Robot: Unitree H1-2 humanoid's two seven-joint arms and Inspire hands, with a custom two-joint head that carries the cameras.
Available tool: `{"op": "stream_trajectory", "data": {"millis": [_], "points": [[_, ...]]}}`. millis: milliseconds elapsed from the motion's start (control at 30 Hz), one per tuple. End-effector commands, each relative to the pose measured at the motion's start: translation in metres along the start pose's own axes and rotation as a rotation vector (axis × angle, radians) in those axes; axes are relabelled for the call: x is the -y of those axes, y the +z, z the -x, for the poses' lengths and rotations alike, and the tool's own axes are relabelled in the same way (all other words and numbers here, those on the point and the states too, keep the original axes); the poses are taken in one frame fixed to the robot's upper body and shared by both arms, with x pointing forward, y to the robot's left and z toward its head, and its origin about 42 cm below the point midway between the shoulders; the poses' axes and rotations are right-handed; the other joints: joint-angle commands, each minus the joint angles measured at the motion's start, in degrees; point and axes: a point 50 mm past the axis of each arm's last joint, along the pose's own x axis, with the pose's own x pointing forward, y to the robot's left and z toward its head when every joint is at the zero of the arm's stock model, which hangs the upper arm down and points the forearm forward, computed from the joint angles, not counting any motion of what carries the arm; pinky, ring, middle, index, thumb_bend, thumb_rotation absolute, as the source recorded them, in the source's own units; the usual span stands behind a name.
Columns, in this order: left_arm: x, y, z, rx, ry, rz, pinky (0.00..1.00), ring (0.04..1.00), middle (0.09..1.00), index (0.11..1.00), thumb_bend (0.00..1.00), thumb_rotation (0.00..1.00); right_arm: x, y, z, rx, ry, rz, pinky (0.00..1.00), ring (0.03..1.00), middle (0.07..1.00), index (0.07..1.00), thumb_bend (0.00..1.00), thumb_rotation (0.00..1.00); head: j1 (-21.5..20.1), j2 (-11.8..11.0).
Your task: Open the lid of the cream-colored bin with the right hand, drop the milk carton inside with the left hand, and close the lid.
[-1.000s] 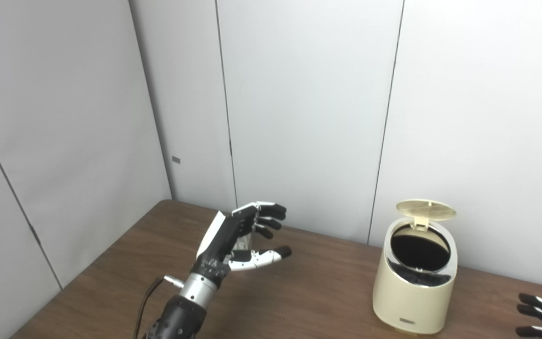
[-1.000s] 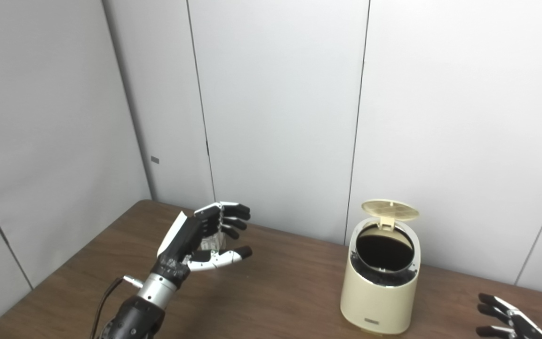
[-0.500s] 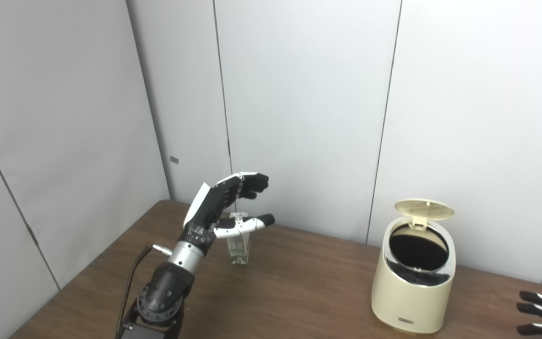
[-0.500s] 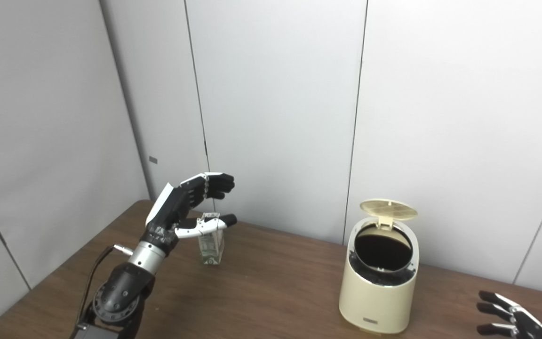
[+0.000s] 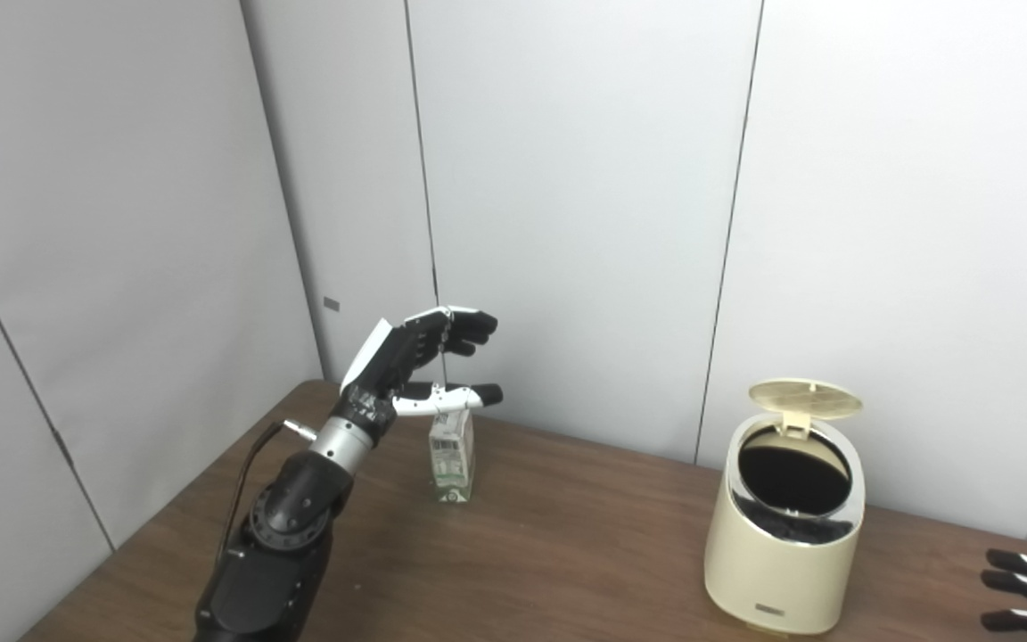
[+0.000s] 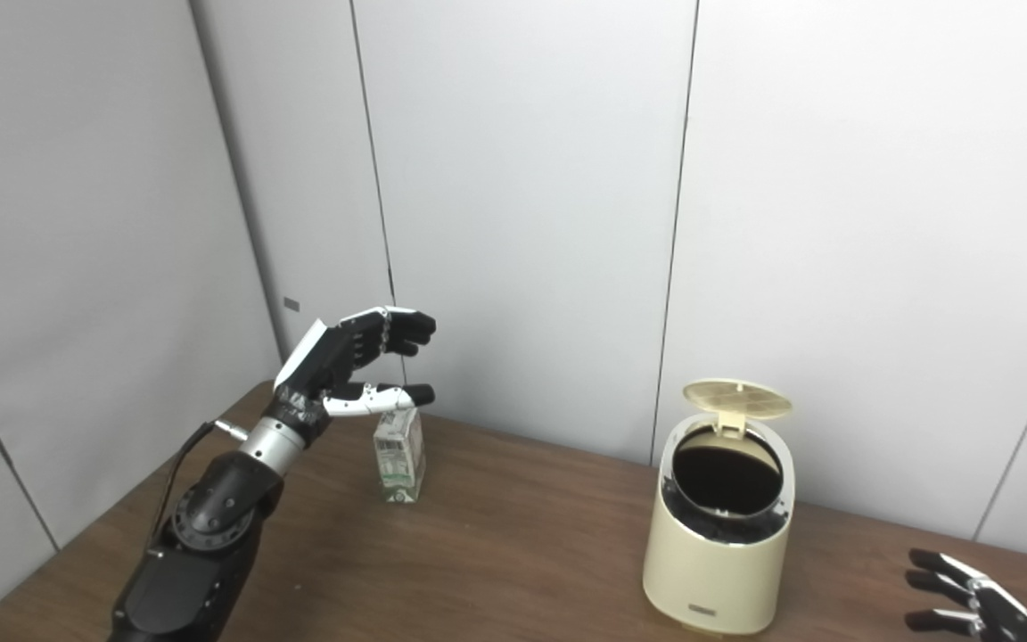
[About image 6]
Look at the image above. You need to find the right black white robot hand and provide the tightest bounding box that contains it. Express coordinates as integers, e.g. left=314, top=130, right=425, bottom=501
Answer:
left=904, top=548, right=1027, bottom=642

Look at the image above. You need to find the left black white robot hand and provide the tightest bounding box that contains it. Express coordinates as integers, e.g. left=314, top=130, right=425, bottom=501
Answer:
left=264, top=306, right=437, bottom=438

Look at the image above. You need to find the white green milk carton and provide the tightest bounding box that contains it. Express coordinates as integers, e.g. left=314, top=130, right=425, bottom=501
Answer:
left=374, top=407, right=427, bottom=505

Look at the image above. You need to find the cream-colored lidded bin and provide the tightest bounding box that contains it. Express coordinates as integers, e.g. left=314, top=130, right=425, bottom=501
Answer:
left=642, top=379, right=797, bottom=637

